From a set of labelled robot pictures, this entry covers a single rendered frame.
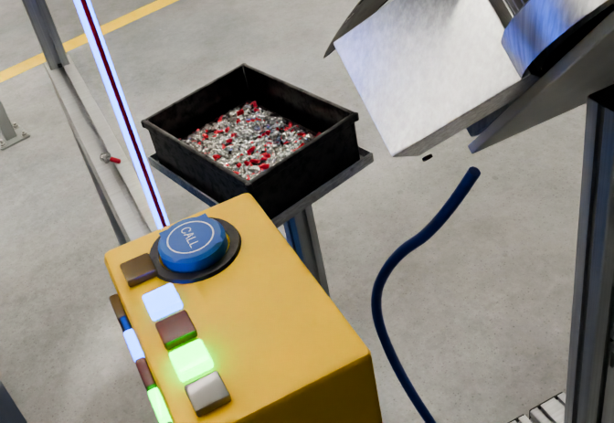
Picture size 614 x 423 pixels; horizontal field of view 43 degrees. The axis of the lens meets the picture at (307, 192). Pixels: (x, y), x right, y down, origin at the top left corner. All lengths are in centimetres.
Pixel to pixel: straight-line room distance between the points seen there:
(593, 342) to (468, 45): 47
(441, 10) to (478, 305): 120
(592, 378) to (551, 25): 59
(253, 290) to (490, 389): 131
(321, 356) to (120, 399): 149
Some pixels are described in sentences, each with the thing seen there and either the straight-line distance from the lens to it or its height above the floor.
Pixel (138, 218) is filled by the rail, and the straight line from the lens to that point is 88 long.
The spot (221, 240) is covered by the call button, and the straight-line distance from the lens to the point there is 45.
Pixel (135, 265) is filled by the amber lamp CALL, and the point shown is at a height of 108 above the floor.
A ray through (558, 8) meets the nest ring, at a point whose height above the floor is 109.
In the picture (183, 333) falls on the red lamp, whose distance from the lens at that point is 41.
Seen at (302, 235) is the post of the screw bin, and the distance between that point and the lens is 97.
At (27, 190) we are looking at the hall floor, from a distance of 262.
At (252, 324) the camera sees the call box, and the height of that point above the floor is 107.
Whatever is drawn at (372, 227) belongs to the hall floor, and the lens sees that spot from 208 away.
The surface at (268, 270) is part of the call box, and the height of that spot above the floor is 107.
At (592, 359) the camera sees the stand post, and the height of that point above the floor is 54.
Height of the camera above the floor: 137
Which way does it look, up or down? 38 degrees down
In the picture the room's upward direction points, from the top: 12 degrees counter-clockwise
